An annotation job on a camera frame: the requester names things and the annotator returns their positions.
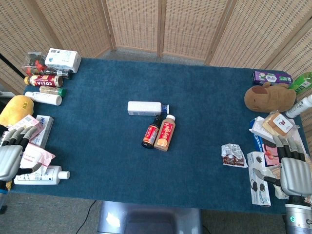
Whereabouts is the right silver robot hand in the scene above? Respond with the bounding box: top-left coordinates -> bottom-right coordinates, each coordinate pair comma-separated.
252,134 -> 312,197

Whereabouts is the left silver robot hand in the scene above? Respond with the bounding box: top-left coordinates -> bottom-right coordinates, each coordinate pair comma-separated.
0,126 -> 43,183

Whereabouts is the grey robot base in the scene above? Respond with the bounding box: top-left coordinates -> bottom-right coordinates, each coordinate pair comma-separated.
97,200 -> 203,234

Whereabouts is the white lotion bottle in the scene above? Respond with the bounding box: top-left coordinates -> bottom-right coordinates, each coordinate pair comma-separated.
14,165 -> 71,186

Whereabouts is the white spray bottle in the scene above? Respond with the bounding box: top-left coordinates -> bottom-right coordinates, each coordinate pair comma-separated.
285,94 -> 312,119

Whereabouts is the white tube bottle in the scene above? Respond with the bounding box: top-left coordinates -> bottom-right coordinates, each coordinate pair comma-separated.
24,91 -> 62,106

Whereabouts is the Costa coffee bottle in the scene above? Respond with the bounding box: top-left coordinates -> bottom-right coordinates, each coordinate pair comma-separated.
24,75 -> 64,88

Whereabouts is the green tea bottle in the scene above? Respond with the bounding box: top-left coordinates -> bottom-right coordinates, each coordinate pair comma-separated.
288,71 -> 312,95

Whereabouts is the orange milk tea bottle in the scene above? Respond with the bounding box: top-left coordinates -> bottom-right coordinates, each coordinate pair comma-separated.
153,114 -> 176,153

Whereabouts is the dark soy sauce bottle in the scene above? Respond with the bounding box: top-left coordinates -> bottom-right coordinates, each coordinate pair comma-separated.
141,114 -> 163,149

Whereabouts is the white bottle blue cap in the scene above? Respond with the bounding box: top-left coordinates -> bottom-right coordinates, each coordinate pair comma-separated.
127,101 -> 170,116

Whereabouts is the pink wet wipes pack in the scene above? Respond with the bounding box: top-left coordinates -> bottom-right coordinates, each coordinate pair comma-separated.
19,143 -> 56,174

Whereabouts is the pink snack package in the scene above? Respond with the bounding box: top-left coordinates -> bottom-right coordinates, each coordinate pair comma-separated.
263,142 -> 281,167

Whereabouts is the white Oreo cookie box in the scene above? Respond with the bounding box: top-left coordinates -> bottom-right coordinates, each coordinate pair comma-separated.
247,151 -> 272,207

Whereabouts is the pink white box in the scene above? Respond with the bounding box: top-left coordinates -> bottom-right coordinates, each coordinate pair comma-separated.
8,114 -> 44,139

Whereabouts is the white toothpaste box blue print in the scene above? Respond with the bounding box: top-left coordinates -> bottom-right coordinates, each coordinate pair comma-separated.
31,115 -> 54,149

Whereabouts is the blue Oreo box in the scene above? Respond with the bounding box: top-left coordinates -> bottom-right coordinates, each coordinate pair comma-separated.
249,116 -> 276,156

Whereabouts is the yellow plush toy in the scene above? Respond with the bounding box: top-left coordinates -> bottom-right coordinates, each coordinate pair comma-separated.
0,95 -> 35,127

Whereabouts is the beige snack packet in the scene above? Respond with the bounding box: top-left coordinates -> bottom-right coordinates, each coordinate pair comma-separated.
262,112 -> 299,137

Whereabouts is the silver crumpled snack wrapper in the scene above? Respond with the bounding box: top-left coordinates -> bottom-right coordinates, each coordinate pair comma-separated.
221,143 -> 249,168

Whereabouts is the brown capybara plush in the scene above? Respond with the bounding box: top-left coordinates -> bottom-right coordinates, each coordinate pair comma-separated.
244,81 -> 297,113

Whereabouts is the green capped jar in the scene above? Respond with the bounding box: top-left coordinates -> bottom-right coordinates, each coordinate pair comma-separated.
39,85 -> 67,98

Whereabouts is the clear box with red items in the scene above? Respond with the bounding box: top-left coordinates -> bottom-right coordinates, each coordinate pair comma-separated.
21,51 -> 48,76

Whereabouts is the purple toothpaste box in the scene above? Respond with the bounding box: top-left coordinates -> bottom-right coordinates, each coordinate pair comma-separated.
252,70 -> 293,86

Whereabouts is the white tissue pack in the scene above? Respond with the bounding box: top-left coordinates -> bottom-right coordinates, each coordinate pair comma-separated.
44,48 -> 82,74

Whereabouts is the blue carpet table mat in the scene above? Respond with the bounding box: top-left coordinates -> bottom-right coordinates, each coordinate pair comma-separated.
9,57 -> 310,215

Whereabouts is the bamboo folding screen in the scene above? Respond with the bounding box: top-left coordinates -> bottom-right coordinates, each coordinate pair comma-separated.
0,0 -> 312,152

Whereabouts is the black cable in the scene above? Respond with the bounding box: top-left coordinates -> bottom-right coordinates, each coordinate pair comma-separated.
72,200 -> 97,234

